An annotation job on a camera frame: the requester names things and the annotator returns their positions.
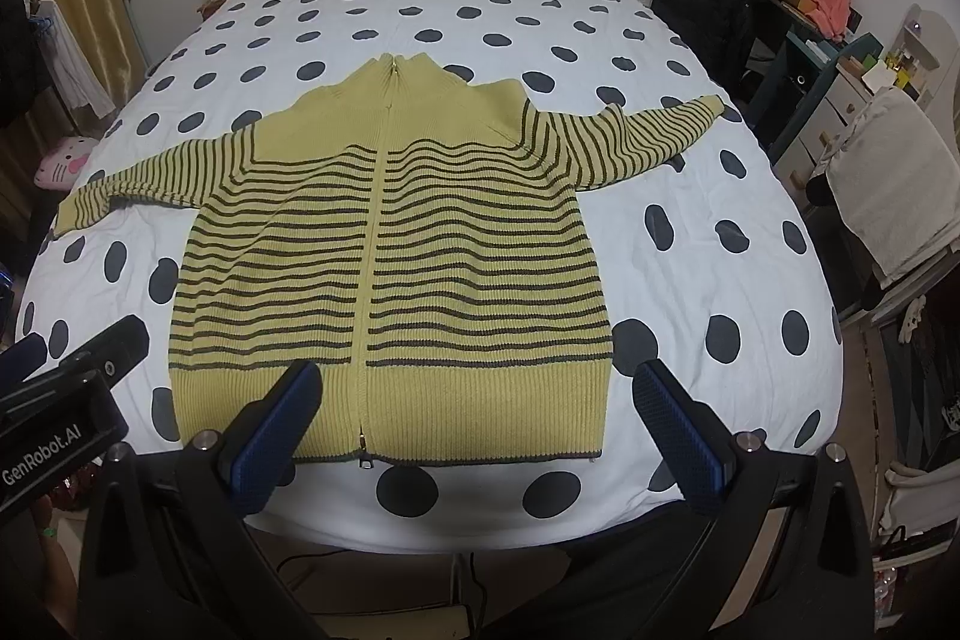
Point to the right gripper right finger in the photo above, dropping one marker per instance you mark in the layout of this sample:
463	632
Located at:
693	442

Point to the hanging clothes rack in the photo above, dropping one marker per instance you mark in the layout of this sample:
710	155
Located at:
72	76

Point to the white polka dot duvet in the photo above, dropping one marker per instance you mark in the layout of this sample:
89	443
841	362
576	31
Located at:
705	263

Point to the white chair with cloth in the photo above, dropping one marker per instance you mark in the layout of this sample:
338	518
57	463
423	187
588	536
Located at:
894	180

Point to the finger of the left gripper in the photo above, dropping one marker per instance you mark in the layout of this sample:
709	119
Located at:
114	352
21	360

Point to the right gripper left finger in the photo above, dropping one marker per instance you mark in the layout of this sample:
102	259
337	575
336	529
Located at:
260	443

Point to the yellow striped knit cardigan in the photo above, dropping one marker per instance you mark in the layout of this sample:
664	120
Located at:
420	240

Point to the pink cat plush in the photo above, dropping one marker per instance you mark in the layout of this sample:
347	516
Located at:
61	166

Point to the white drawer cabinet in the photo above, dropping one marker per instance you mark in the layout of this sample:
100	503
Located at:
831	116

